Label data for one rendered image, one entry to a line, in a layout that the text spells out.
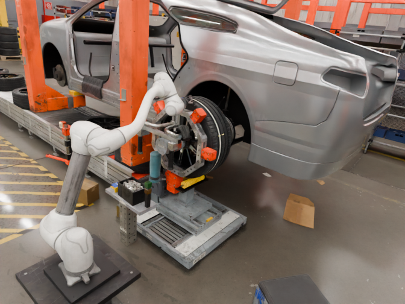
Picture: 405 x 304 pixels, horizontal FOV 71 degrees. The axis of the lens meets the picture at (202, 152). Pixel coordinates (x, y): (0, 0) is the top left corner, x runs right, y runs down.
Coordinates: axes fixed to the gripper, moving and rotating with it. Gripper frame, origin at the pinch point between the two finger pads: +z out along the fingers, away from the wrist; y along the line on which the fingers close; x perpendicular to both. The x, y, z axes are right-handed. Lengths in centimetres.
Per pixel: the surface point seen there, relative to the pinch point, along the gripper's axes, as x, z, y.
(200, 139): -23.6, -21.3, 17.2
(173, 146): -25.7, -37.6, 3.0
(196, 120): -10.6, -18.6, 12.3
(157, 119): -21.9, -1.4, -24.6
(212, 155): -32.8, -23.4, 27.9
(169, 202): -97, -3, -9
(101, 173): -103, 27, -96
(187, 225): -105, -18, 14
